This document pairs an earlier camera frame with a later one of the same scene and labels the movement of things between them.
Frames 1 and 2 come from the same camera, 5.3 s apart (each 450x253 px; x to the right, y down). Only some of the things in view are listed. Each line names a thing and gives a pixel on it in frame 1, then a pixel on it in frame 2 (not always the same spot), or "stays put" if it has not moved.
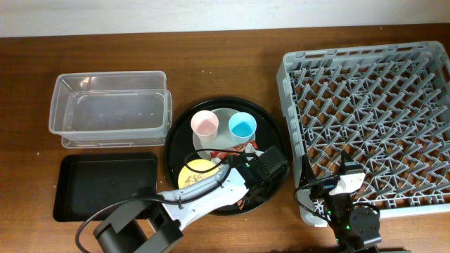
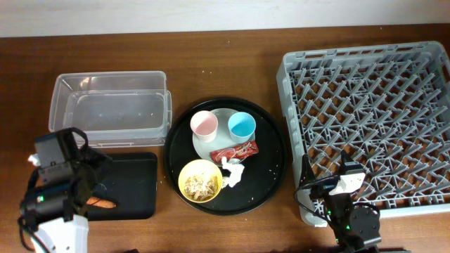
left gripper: [266, 192] → [101, 160]
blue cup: [242, 127] stays put
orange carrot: [240, 204] → [95, 201]
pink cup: [205, 124] stays put
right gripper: [323, 188] stays put
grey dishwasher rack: [384, 107] stays put
